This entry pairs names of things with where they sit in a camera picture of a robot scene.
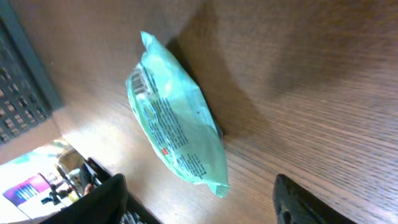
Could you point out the grey plastic mesh basket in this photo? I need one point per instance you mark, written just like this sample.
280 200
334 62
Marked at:
28 97

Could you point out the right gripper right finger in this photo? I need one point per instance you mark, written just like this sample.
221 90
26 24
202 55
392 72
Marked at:
295 205

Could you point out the mint toilet wipes pack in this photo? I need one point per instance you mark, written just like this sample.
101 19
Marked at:
173 113

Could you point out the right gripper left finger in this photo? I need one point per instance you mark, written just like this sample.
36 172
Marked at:
105 204

